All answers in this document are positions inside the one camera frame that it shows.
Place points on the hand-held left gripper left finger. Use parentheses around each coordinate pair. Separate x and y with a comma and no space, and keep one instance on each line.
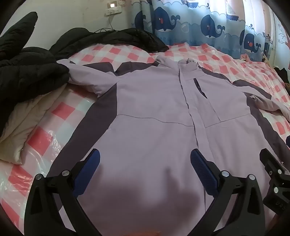
(90,164)

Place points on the pink cloth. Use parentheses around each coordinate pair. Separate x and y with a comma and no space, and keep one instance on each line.
(246,57)

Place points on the lit wall switch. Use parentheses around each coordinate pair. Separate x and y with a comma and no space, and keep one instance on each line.
(112,4)

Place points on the pink checkered bed cover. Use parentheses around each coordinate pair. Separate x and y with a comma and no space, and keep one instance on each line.
(102,54)

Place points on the cream quilt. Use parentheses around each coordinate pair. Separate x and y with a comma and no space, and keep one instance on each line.
(27,118)

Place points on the blue whale print curtain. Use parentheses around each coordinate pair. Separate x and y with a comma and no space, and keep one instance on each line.
(192,27)

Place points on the dark clothes heap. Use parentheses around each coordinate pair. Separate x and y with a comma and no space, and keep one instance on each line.
(283,73)

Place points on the black puffer jacket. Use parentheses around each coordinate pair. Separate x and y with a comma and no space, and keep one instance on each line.
(27,72)

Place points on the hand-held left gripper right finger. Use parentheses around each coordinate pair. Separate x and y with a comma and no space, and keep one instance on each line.
(201,168)

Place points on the lilac and purple jacket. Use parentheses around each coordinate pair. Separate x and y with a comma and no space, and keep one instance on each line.
(147,113)

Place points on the white wardrobe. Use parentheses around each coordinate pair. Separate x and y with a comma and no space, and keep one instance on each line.
(282,25)

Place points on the white wall socket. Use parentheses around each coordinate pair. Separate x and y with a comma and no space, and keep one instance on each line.
(113,11)

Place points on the black thin jacket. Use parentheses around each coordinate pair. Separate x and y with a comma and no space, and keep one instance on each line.
(113,38)

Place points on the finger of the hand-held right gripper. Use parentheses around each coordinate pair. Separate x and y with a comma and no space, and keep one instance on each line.
(275,166)
(288,141)

